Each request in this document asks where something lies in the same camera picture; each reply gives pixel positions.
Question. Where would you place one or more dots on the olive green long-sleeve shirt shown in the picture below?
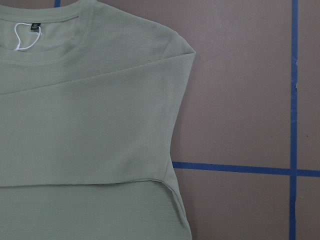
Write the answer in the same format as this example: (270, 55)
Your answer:
(89, 98)

